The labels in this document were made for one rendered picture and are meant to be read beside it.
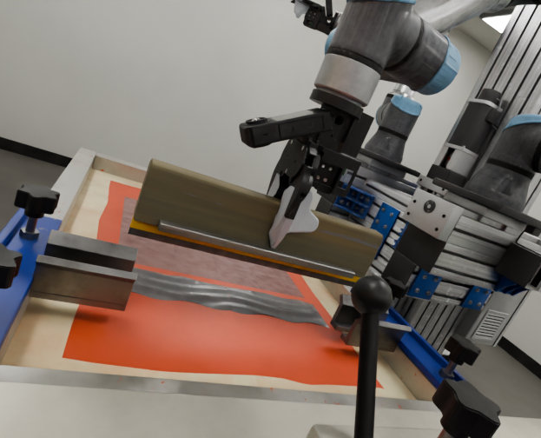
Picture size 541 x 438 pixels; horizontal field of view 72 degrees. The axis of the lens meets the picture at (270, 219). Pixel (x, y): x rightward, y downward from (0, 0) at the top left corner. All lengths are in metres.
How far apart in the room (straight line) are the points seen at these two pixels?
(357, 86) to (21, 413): 0.43
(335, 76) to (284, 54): 3.86
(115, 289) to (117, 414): 0.20
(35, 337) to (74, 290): 0.06
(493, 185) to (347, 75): 0.70
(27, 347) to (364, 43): 0.48
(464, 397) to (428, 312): 1.18
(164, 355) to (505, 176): 0.92
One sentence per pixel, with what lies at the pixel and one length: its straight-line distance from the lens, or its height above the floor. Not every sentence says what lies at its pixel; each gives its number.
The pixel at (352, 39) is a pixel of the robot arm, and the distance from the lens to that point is 0.49.
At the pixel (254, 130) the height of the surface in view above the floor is 1.21.
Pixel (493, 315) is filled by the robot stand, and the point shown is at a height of 0.89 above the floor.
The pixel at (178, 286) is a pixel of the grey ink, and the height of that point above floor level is 0.96.
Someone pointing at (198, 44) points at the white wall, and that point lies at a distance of 4.13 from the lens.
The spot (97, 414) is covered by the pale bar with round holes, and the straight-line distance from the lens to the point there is 0.27.
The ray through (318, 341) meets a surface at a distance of 0.61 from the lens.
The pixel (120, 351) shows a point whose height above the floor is 0.96.
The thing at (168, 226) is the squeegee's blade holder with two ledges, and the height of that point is 1.07.
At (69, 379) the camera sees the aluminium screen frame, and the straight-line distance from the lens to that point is 0.36.
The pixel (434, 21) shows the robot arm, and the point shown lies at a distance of 0.75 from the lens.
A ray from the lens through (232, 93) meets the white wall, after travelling 4.20.
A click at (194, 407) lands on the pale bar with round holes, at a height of 1.04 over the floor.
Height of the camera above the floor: 1.24
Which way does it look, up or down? 14 degrees down
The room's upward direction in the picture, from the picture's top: 23 degrees clockwise
